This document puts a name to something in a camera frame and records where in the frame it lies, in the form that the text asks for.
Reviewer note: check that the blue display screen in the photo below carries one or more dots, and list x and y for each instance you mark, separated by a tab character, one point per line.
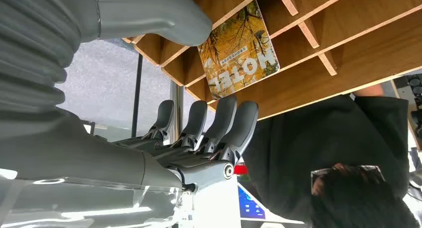
250	206

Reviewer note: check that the chrome stanchion post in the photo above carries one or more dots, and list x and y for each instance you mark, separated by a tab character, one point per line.
177	111

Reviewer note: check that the wooden card organizer box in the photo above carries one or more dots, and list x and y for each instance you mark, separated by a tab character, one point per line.
329	81

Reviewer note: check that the person at desk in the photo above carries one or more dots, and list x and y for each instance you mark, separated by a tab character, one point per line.
313	137

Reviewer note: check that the small red object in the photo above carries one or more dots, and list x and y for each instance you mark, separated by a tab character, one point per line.
240	169

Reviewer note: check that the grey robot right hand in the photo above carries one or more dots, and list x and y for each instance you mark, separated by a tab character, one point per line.
99	160

